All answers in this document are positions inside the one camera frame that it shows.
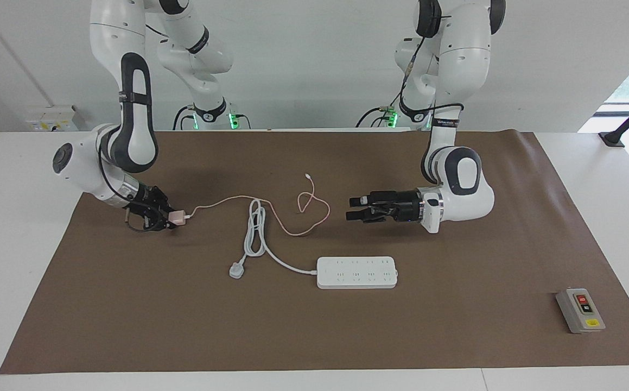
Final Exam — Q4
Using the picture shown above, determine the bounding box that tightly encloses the pink charging cable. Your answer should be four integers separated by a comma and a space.
187, 173, 331, 237

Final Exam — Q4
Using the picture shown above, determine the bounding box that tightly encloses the white power strip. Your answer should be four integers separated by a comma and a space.
316, 256, 399, 289

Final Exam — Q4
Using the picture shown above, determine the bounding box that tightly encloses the brown table mat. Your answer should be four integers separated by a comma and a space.
0, 129, 629, 374

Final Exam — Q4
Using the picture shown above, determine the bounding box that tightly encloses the black base cable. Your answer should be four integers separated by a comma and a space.
172, 104, 251, 131
355, 104, 403, 129

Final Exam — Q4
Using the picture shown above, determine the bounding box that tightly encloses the white power cord with plug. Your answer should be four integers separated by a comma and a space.
229, 199, 319, 280

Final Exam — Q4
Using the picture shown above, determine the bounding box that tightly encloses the white wall socket box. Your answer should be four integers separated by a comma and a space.
26, 105, 79, 133

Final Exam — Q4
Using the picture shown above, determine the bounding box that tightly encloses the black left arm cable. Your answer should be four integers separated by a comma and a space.
400, 16, 465, 112

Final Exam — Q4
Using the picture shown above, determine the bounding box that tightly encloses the grey on-off switch box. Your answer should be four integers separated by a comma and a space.
556, 288, 606, 335

